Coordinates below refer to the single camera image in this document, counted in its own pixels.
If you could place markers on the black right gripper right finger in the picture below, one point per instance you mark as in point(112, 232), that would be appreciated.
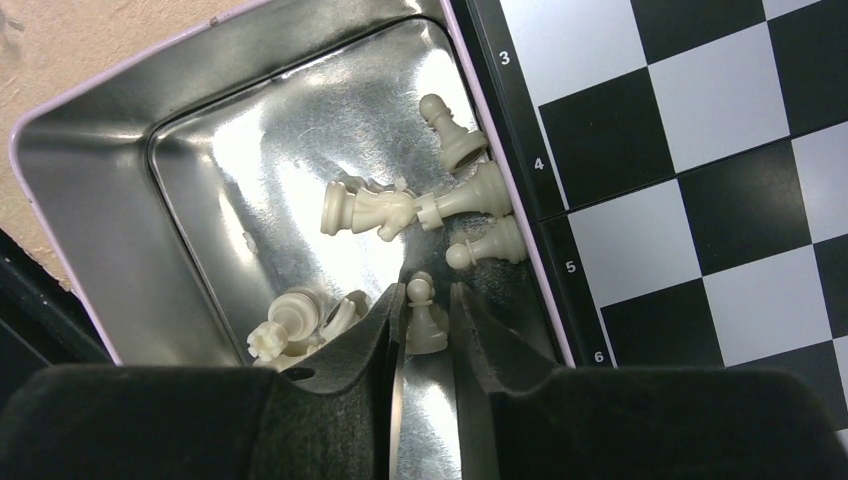
point(523, 416)

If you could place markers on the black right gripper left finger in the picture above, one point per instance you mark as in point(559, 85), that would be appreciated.
point(327, 419)

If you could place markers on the white pawn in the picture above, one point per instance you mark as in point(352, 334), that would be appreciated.
point(458, 145)
point(502, 242)
point(424, 336)

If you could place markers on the black white chess board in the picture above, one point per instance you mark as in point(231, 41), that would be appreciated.
point(683, 169)

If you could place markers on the white pawn lying in tin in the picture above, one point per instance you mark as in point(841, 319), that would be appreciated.
point(502, 242)

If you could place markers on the white rook in tin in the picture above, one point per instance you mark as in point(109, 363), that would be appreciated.
point(485, 192)

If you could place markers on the white queen in tin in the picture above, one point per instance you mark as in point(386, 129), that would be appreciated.
point(287, 336)

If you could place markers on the white knight in tin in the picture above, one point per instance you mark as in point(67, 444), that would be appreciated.
point(388, 211)

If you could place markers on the silver lilac metal tin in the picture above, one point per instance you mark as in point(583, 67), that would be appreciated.
point(182, 191)

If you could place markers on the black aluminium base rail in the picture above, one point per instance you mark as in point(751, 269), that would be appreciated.
point(42, 323)

